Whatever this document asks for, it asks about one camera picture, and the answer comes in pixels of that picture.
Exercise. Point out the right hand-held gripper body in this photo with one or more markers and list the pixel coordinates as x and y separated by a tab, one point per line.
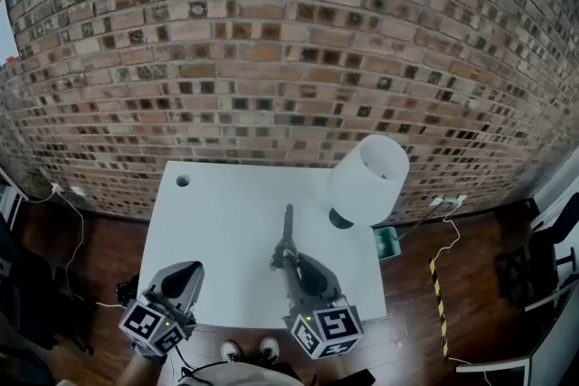
316	289

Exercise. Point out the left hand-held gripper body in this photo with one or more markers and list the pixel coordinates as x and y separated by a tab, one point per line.
178	298

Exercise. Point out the person's left forearm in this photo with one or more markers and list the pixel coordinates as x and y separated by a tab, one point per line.
140	373

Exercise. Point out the person's left white shoe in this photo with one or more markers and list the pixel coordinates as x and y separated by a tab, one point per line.
230	351

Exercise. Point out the person's white shoe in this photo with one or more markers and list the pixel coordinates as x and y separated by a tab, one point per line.
230	351
269	349

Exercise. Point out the person's right white shoe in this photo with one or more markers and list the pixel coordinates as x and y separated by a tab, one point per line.
269	349

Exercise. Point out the person's black trousers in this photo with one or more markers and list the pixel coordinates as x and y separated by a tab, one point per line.
285	370

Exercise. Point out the person's grey shirt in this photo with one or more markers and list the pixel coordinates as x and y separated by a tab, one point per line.
235	375

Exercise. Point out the black chair armrest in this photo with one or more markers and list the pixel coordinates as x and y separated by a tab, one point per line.
362	379

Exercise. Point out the white table lamp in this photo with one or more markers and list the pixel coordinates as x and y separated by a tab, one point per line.
366	181

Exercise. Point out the yellow black striped tape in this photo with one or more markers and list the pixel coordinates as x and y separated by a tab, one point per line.
439	307

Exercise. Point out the black office chair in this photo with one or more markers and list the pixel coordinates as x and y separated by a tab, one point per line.
543	248
31	298

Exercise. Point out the white side table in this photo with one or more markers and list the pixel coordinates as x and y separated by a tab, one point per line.
493	364

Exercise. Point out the white shelf unit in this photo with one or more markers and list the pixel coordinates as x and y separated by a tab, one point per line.
11	203

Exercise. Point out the window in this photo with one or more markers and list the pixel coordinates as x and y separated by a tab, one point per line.
5	36

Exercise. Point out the white wall plug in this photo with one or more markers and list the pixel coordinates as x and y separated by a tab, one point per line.
78	191
56	188

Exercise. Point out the white wall power adapter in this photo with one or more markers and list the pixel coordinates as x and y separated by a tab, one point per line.
448	200

